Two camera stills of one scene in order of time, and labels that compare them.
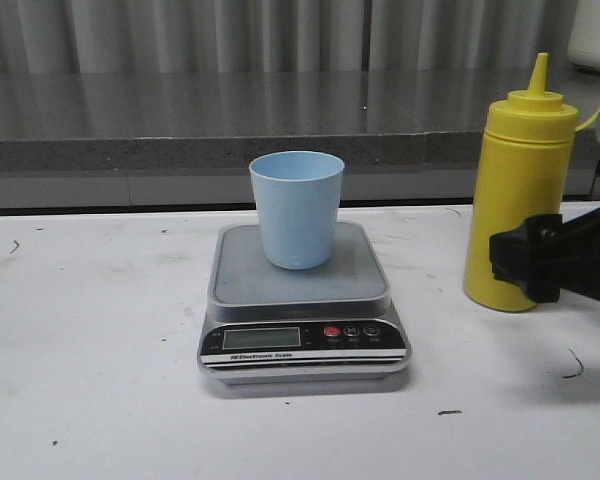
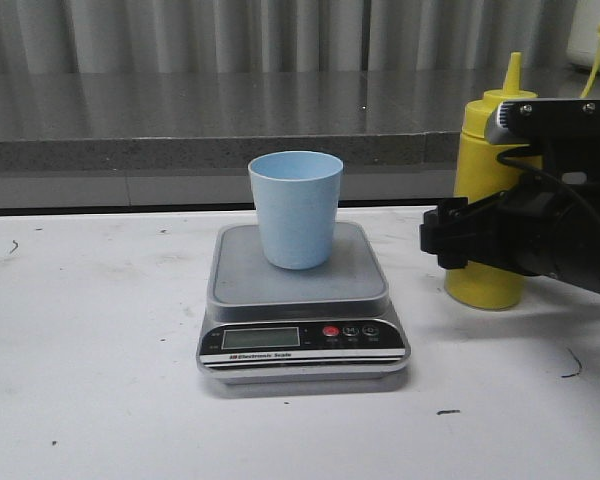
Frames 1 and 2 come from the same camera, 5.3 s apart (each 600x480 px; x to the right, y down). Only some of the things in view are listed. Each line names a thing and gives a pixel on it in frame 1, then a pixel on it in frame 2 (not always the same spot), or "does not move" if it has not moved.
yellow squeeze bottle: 526,166 to 487,168
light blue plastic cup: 298,195 does not move
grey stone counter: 185,139 does not move
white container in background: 594,40 does not move
